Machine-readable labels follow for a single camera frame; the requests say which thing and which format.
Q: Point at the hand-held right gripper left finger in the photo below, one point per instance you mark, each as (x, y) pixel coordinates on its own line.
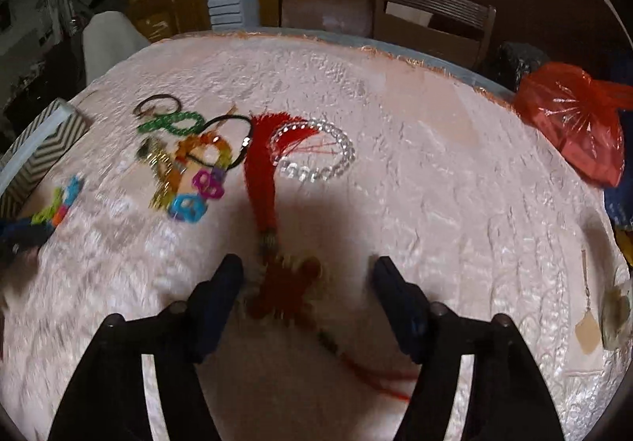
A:
(223, 292)

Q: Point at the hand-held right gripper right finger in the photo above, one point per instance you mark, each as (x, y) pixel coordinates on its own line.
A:
(395, 302)

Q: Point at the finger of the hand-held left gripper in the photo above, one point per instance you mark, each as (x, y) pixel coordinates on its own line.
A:
(22, 235)

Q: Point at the striped white box lid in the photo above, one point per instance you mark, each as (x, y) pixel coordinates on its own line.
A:
(59, 134)

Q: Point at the red tassel knot ornament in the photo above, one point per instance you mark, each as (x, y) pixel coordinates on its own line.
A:
(259, 183)

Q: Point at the pink textured tablecloth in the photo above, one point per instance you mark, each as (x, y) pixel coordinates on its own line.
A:
(420, 203)

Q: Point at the gold fan pendant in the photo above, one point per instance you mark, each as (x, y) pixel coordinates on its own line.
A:
(587, 334)

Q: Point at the beige upholstered chair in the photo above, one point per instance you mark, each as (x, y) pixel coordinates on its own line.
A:
(109, 45)

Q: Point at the blue bag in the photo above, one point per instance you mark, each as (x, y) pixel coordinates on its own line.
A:
(620, 208)

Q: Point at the red plastic bag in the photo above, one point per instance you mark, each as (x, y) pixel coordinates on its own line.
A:
(568, 124)

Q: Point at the black plastic bag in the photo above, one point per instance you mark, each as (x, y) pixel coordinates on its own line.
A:
(514, 65)

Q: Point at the brown solid-back chair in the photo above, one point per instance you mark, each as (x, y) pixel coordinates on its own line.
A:
(321, 5)

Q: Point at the slatted wooden chair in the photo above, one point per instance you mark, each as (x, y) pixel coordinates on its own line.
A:
(430, 0)

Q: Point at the dark brown round tabletop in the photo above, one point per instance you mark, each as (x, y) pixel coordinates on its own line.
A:
(544, 0)

